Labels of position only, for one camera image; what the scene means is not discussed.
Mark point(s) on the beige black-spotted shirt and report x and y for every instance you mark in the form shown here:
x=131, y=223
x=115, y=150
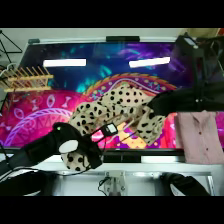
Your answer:
x=123, y=100

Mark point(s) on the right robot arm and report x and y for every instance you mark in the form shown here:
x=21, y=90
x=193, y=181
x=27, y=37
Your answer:
x=186, y=100

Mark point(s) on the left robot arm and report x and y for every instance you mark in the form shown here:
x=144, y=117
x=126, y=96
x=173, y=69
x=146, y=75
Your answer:
x=40, y=148

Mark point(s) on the wooden rack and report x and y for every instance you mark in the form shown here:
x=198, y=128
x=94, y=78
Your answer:
x=28, y=78

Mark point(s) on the pink button shirt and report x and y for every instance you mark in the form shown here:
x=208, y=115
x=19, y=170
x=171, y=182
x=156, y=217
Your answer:
x=200, y=136

